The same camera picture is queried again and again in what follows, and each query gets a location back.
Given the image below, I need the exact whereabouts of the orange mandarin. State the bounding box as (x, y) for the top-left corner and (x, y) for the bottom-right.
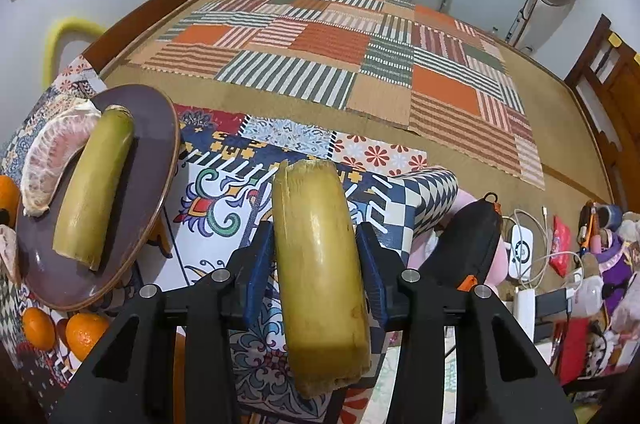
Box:
(22, 306), (56, 351)
(0, 175), (22, 225)
(66, 313), (110, 361)

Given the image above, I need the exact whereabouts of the tan woven bed mat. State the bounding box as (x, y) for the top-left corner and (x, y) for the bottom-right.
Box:
(102, 0), (617, 225)

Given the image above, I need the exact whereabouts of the purple round plate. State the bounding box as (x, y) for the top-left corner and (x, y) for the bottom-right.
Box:
(15, 84), (181, 311)

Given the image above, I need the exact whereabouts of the red packet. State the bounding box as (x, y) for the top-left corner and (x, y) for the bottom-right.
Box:
(549, 215), (572, 277)

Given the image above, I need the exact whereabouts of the black tool with orange trigger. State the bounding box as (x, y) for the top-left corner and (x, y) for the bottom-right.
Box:
(415, 193), (503, 300)

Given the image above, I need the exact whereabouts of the peeled pomelo segment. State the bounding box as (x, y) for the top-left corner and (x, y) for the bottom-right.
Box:
(0, 224), (23, 286)
(21, 99), (103, 217)

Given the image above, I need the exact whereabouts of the white power adapter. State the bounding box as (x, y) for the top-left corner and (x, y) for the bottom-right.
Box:
(515, 289), (539, 346)

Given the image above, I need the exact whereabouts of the white cable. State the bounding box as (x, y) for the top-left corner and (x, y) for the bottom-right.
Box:
(500, 204), (586, 292)

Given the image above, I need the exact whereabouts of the white charger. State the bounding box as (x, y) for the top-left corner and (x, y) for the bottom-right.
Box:
(507, 224), (534, 280)

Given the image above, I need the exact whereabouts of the pink plush toy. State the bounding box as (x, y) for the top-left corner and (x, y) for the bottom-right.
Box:
(407, 189), (512, 292)

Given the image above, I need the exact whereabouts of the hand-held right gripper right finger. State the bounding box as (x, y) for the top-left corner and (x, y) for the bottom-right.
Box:
(356, 222), (582, 424)

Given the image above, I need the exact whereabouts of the banana half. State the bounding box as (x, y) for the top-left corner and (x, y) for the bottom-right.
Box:
(271, 159), (373, 400)
(52, 105), (136, 272)

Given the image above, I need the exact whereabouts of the colourful patterned tablecloth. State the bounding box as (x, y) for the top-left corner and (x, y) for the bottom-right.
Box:
(0, 54), (461, 424)

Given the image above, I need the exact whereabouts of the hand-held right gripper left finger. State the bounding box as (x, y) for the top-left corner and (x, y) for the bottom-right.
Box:
(50, 220), (277, 424)

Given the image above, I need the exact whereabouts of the yellow foam tube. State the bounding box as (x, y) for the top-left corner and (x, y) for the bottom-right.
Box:
(42, 18), (104, 90)

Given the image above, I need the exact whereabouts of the striped patchwork blanket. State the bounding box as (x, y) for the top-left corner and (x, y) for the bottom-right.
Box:
(141, 0), (546, 191)

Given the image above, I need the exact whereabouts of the purple plush toy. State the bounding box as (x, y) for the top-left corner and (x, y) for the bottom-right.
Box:
(600, 229), (640, 307)

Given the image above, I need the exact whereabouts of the brown wooden chair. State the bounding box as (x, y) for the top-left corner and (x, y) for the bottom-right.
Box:
(564, 15), (640, 225)

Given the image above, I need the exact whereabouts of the wooden bed frame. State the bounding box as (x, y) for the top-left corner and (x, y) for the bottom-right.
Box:
(82, 0), (262, 77)

